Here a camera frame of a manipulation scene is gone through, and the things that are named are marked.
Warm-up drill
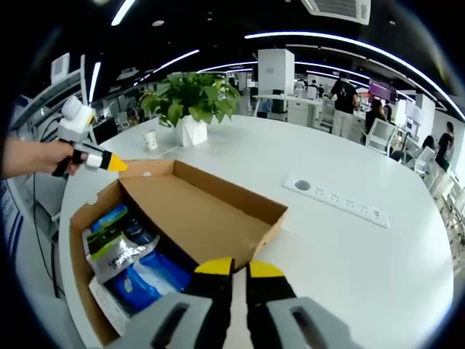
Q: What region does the white office chair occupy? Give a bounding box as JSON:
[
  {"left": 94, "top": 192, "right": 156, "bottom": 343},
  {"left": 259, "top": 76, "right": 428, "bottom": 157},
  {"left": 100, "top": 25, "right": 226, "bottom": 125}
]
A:
[
  {"left": 368, "top": 118, "right": 397, "bottom": 156},
  {"left": 410, "top": 147, "right": 437, "bottom": 179}
]

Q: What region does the silver green packet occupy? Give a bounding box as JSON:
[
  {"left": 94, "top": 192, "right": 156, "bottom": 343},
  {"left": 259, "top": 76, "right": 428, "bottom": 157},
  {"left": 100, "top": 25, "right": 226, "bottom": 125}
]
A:
[{"left": 81, "top": 232, "right": 161, "bottom": 285}]

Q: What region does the person's left hand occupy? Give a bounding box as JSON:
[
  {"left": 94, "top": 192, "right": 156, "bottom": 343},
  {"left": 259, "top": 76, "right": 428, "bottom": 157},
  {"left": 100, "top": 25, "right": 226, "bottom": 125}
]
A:
[{"left": 42, "top": 140, "right": 89, "bottom": 177}]

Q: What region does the white table socket strip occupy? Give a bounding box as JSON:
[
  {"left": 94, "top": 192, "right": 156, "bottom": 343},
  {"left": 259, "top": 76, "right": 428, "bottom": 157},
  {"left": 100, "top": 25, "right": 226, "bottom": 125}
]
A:
[{"left": 282, "top": 174, "right": 390, "bottom": 230}]

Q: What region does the purple wall screen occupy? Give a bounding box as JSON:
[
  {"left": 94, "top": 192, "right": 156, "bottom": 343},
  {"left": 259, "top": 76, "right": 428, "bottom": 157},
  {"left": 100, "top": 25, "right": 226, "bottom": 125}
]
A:
[{"left": 368, "top": 79, "right": 399, "bottom": 104}]

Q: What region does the black monitor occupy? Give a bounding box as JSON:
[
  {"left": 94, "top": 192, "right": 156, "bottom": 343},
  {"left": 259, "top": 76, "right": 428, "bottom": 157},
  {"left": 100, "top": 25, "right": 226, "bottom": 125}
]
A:
[{"left": 92, "top": 119, "right": 117, "bottom": 145}]

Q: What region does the blue white wet wipe pack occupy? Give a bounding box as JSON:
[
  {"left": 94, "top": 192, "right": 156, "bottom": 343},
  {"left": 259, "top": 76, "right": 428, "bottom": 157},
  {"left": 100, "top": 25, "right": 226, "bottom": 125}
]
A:
[{"left": 132, "top": 249, "right": 193, "bottom": 294}]

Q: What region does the white office desk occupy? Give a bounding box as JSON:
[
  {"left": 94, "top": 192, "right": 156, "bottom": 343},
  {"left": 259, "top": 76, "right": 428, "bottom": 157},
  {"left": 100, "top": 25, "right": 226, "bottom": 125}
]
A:
[{"left": 252, "top": 93, "right": 328, "bottom": 123}]

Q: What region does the white shelving rack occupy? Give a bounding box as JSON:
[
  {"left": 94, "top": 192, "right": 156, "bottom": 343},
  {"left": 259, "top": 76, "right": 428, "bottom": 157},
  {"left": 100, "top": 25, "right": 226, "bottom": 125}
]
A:
[{"left": 12, "top": 53, "right": 96, "bottom": 139}]

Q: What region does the white paper cup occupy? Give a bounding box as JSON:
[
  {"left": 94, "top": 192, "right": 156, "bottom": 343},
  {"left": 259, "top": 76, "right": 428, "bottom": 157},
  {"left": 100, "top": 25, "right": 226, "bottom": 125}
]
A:
[{"left": 142, "top": 129, "right": 160, "bottom": 152}]

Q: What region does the long curved ceiling light strip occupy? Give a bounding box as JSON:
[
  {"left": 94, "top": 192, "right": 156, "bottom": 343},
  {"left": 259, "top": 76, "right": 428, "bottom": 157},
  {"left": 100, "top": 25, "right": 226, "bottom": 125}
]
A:
[{"left": 243, "top": 31, "right": 465, "bottom": 123}]

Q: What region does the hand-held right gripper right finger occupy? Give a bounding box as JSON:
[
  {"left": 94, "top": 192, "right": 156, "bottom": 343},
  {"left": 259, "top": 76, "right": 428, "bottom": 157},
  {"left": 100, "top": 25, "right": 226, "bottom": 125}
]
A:
[{"left": 245, "top": 260, "right": 368, "bottom": 349}]

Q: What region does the potted green plant white pot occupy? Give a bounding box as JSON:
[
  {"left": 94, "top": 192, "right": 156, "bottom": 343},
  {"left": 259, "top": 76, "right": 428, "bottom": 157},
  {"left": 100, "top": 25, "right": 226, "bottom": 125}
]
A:
[{"left": 139, "top": 71, "right": 241, "bottom": 148}]

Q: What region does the ceiling air conditioner vent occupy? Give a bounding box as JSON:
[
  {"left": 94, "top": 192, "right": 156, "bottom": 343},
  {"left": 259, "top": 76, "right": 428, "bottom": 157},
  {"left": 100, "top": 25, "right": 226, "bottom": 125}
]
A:
[{"left": 300, "top": 0, "right": 371, "bottom": 25}]

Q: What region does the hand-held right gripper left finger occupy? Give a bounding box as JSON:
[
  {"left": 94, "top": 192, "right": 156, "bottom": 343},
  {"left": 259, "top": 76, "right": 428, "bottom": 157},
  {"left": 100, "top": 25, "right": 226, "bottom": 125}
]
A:
[{"left": 105, "top": 256, "right": 235, "bottom": 349}]

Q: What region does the brown cardboard shoe box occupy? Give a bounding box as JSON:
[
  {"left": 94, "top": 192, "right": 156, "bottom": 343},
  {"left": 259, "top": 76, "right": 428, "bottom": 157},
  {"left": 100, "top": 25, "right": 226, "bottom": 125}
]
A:
[{"left": 68, "top": 159, "right": 288, "bottom": 346}]

